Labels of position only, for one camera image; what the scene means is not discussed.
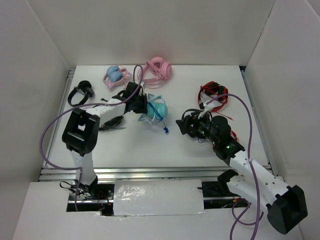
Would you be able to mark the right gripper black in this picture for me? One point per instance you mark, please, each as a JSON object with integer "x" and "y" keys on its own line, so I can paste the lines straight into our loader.
{"x": 189, "y": 120}

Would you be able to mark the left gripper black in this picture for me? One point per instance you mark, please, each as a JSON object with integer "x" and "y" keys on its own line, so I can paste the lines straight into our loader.
{"x": 143, "y": 109}

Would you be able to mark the teal cat ear headphones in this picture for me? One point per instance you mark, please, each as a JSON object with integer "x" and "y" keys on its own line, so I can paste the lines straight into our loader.
{"x": 151, "y": 98}

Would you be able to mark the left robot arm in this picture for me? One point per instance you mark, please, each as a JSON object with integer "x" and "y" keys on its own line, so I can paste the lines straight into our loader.
{"x": 81, "y": 132}

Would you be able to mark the red white headphones under arm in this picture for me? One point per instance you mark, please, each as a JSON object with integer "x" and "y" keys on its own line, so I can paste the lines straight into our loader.
{"x": 234, "y": 135}

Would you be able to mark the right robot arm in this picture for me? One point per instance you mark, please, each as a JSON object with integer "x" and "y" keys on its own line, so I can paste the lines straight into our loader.
{"x": 285, "y": 206}

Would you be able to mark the pink blue cat headphones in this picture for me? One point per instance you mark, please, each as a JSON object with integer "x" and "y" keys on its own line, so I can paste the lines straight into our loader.
{"x": 115, "y": 75}

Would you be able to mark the pink over-ear headphones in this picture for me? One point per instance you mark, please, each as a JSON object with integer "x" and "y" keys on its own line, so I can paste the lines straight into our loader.
{"x": 159, "y": 68}

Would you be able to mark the red black headphones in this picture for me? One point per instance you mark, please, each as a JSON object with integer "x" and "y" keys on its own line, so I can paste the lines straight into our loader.
{"x": 210, "y": 91}

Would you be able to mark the black headset with mic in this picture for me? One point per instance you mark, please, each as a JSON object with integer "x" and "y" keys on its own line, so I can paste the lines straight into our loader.
{"x": 111, "y": 115}

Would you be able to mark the white foam cover panel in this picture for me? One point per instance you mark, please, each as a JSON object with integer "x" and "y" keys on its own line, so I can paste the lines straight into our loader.
{"x": 158, "y": 198}

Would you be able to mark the black on-ear wired headphones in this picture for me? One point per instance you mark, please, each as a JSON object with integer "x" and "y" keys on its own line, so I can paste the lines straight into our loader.
{"x": 190, "y": 111}

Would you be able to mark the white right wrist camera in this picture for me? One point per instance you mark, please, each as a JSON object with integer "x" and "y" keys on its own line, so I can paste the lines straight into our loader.
{"x": 207, "y": 107}

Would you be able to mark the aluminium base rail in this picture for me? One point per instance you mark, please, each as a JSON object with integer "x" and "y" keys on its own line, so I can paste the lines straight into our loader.
{"x": 47, "y": 171}

